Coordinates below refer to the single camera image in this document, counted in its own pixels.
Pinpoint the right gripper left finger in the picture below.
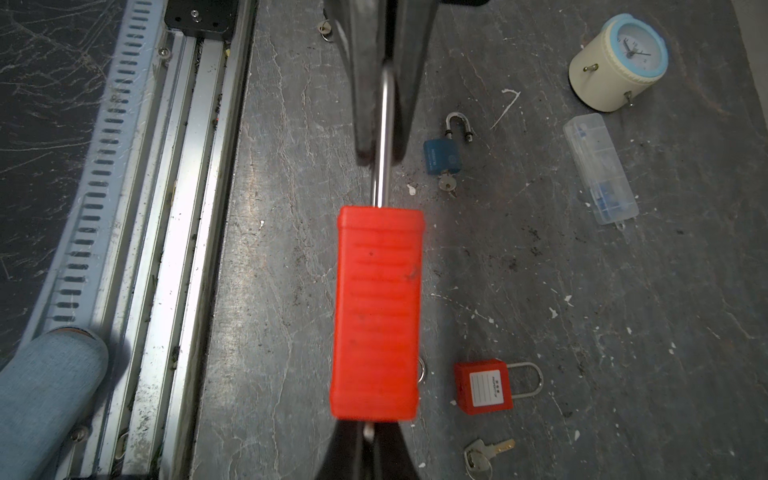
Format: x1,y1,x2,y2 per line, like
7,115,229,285
316,420,366,480

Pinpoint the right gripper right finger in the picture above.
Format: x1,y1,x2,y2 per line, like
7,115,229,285
373,422,419,480

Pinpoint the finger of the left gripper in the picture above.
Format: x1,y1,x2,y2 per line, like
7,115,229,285
324,0,386,165
392,0,439,159

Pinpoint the key with ring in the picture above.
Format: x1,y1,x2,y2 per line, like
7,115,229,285
463,439,516,480

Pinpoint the red padlock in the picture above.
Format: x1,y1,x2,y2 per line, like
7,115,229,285
330,65,425,422
453,359,544,415

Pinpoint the blue padlock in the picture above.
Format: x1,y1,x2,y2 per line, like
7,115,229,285
423,111,475,193

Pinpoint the silver hex key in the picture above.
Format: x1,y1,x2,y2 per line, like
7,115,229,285
490,88,521,130

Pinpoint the blue slipper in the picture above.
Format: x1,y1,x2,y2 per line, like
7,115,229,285
1,328,109,479

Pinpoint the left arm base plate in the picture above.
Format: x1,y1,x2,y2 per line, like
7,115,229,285
164,0,239,41

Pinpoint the aluminium rail front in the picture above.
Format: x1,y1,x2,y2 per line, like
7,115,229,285
23,1,256,479

